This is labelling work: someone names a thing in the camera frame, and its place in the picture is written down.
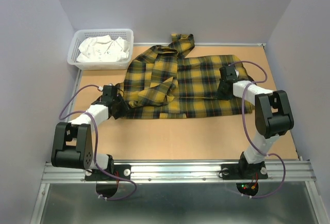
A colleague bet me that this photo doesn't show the aluminium mounting rail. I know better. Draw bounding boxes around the aluminium mounting rail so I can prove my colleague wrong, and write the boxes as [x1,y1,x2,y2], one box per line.
[41,159,316,184]

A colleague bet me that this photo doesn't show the yellow plaid long sleeve shirt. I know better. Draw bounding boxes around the yellow plaid long sleeve shirt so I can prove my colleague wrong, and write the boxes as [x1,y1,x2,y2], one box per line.
[120,34,254,119]

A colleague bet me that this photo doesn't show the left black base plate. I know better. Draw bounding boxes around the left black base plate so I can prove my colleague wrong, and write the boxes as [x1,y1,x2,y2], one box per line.
[81,164,132,182]

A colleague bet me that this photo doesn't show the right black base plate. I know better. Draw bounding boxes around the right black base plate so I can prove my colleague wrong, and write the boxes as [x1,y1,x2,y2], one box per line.
[221,162,268,180]

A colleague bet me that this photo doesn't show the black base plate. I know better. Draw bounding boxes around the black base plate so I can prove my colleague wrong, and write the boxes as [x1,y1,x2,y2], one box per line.
[81,164,132,182]
[221,162,268,180]

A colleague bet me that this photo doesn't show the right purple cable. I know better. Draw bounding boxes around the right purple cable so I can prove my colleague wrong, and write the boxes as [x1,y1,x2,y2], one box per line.
[230,60,286,199]

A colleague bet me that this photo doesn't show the white perforated plastic basket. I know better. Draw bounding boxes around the white perforated plastic basket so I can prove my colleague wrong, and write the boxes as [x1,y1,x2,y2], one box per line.
[67,28,134,70]

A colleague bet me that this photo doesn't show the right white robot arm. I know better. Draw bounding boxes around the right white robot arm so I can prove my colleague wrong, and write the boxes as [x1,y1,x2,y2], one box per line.
[217,64,294,180]

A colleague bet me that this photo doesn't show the white long sleeve shirt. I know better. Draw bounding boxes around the white long sleeve shirt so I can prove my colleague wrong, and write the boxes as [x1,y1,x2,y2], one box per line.
[77,35,130,62]

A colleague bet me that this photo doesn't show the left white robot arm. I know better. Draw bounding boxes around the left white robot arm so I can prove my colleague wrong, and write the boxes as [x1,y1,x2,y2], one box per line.
[51,84,129,180]

